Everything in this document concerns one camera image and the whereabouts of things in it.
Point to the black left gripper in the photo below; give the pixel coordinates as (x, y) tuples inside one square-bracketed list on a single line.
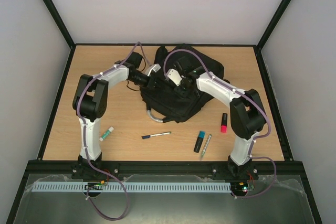
[(153, 80)]

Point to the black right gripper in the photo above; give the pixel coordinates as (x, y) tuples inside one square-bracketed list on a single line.
[(181, 91)]

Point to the black student bag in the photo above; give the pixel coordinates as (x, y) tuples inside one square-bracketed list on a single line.
[(175, 96)]

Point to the blue whiteboard pen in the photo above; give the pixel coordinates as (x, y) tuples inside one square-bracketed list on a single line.
[(154, 135)]

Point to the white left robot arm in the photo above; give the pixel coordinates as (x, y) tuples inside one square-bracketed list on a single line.
[(91, 98)]

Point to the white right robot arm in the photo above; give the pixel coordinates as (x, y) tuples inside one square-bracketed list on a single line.
[(248, 118)]

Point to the blue highlighter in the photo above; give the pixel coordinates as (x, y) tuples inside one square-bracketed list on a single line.
[(199, 141)]

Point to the pink highlighter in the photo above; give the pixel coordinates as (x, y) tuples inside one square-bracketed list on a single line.
[(223, 128)]

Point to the green glue stick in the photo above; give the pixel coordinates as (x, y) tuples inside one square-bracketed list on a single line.
[(106, 134)]

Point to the silver marker pen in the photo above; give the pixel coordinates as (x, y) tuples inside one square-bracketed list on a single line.
[(205, 146)]

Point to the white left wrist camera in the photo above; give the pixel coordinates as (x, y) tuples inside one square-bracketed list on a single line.
[(152, 69)]

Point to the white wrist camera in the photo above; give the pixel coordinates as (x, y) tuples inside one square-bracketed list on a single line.
[(174, 76), (152, 69)]

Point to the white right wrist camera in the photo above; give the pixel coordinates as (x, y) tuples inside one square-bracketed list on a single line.
[(174, 76)]

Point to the light blue cable duct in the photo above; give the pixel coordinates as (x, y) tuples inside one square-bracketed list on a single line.
[(132, 187)]

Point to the black front mounting rail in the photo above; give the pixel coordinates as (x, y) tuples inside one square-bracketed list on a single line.
[(216, 170)]

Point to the black right frame post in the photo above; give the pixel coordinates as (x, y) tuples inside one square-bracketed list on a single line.
[(272, 24)]

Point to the black frame post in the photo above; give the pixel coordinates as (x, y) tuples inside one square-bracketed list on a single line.
[(272, 24), (59, 22)]

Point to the black left frame post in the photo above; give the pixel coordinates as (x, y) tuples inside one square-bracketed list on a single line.
[(59, 22)]

